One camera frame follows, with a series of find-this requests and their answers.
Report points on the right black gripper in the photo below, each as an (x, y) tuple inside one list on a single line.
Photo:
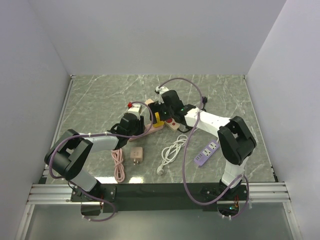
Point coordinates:
[(157, 107)]

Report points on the yellow cube socket adapter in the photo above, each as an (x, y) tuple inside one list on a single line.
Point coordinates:
[(159, 123)]

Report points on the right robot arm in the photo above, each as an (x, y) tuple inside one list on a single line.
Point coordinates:
[(235, 139)]

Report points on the purple power strip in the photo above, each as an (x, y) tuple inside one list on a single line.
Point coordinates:
[(206, 153)]

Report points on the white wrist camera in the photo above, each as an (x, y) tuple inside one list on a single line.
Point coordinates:
[(160, 91), (135, 109)]

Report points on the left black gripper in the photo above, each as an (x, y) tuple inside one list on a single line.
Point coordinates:
[(141, 126)]

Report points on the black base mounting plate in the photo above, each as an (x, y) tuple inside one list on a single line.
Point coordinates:
[(162, 196)]

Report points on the beige red power strip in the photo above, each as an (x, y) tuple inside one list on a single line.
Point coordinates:
[(171, 124)]

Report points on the pink cube adapter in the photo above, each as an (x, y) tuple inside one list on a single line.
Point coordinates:
[(136, 155)]

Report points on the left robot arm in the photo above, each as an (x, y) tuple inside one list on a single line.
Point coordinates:
[(70, 152)]

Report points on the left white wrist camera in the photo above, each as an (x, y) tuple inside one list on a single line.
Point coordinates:
[(135, 109)]

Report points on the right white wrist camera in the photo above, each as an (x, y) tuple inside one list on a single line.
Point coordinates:
[(160, 91)]

